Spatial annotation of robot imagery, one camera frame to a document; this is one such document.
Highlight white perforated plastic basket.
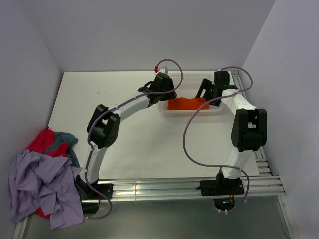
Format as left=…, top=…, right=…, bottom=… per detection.
left=157, top=71, right=225, bottom=117

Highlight orange t shirt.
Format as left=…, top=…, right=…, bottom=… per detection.
left=167, top=97, right=206, bottom=110

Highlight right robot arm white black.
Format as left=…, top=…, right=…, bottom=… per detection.
left=195, top=71, right=267, bottom=194

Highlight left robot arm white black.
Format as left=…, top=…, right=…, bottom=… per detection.
left=76, top=72, right=177, bottom=199

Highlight teal blue t shirt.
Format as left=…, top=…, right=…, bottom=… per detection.
left=45, top=132, right=80, bottom=168

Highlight red t shirt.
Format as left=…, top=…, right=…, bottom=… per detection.
left=26, top=127, right=69, bottom=157

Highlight lavender t shirt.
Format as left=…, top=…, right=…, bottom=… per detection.
left=9, top=150, right=84, bottom=230

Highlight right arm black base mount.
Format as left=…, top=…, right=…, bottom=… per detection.
left=196, top=173, right=245, bottom=211

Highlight aluminium front rail frame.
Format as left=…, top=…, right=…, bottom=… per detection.
left=13, top=175, right=299, bottom=239

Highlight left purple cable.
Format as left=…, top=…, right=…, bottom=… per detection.
left=84, top=59, right=184, bottom=220

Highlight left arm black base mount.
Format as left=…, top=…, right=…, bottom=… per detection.
left=74, top=178, right=113, bottom=215

